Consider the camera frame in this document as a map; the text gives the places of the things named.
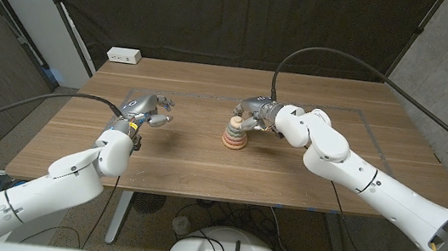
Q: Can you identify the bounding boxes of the pale pink toy disk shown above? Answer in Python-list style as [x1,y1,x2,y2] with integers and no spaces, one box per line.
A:
[222,134,247,145]

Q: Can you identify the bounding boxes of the small tan toy piece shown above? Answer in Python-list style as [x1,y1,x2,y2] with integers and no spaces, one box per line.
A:
[228,114,246,130]

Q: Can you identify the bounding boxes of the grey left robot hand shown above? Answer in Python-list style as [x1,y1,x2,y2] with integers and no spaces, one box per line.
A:
[110,89,177,138]

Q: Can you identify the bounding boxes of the black backdrop cloth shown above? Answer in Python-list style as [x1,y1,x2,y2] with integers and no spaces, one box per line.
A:
[24,0,444,111]

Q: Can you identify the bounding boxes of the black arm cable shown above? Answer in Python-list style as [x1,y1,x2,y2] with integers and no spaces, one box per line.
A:
[263,41,448,166]
[0,83,126,157]

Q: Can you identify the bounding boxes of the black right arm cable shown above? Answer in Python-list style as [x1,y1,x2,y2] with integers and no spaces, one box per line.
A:
[263,41,448,166]

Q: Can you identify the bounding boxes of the large tan toy disk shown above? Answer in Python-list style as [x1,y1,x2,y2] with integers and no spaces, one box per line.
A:
[220,140,248,152]

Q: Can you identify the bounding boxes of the grey table leg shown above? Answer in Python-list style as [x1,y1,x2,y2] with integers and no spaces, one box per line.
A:
[103,188,135,248]
[319,213,354,251]

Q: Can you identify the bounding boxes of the grey toy disk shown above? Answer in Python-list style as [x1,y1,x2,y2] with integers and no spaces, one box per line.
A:
[226,124,247,136]

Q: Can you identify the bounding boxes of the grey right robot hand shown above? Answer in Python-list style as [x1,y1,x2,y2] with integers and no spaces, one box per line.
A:
[230,92,287,137]

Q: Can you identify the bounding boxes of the white floor cable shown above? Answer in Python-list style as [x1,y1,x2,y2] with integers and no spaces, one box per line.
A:
[264,207,314,251]

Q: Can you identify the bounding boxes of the white power strip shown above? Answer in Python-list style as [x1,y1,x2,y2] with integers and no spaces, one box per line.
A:
[105,45,144,66]

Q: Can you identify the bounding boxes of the green toy disk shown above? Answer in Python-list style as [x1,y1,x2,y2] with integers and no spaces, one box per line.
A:
[224,129,247,140]

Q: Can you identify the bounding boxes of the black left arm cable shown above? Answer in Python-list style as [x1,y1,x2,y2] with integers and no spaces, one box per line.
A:
[0,83,126,157]

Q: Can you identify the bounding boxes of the black floor fan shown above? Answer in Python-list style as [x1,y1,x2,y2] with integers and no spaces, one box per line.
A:
[130,191,167,217]

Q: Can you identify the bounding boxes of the grey round floor object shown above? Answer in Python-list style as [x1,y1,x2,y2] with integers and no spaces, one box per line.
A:
[171,214,193,237]

